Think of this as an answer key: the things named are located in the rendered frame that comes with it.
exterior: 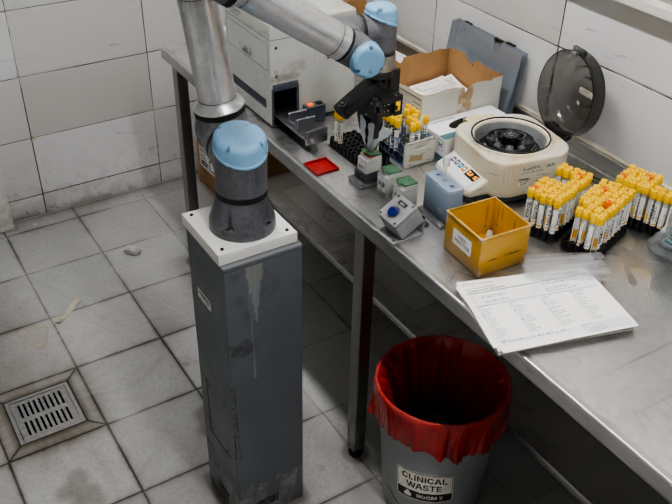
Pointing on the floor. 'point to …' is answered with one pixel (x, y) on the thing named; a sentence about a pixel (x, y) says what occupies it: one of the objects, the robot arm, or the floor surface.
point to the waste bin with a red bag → (450, 358)
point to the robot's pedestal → (251, 371)
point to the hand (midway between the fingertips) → (367, 146)
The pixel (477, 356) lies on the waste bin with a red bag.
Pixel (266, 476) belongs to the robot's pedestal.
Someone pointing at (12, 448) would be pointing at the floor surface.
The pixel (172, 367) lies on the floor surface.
